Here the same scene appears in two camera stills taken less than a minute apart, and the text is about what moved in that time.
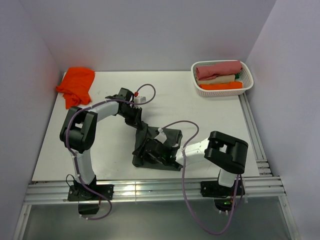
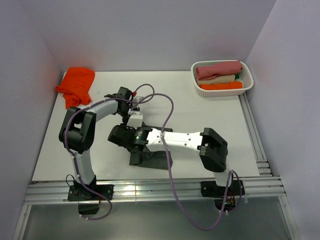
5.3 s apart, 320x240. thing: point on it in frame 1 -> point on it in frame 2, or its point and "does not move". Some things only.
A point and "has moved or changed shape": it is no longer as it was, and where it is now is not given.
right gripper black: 145,155 -> 127,128
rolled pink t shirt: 204,72 does not move
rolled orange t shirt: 232,85 does not move
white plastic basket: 245,76 does not move
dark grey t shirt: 143,132 has moved or changed shape
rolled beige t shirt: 221,79 does not move
